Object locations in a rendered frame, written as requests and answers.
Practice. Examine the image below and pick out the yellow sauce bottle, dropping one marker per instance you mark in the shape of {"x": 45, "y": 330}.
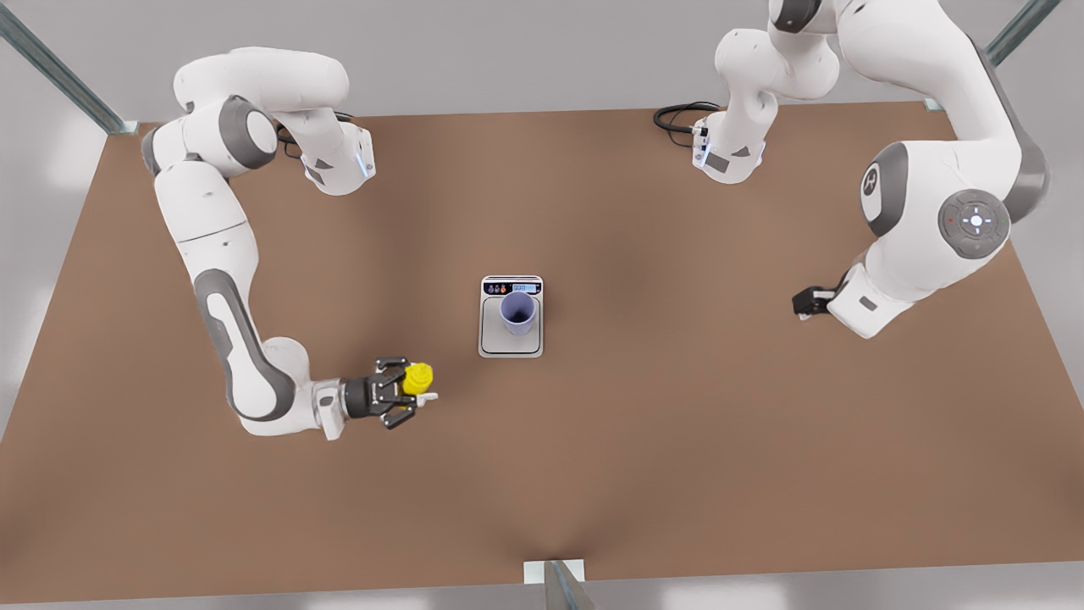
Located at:
{"x": 417, "y": 379}

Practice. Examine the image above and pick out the lavender cup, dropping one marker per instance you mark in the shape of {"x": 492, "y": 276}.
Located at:
{"x": 517, "y": 311}

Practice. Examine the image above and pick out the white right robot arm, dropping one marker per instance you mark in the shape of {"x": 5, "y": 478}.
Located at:
{"x": 212, "y": 220}

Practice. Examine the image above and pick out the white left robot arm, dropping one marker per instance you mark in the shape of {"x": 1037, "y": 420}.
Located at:
{"x": 931, "y": 127}

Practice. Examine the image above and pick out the grey kitchen scale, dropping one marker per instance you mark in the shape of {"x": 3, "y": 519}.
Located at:
{"x": 511, "y": 318}

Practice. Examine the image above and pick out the silver frame post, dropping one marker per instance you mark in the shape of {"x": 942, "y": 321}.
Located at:
{"x": 59, "y": 72}
{"x": 559, "y": 585}
{"x": 1008, "y": 38}

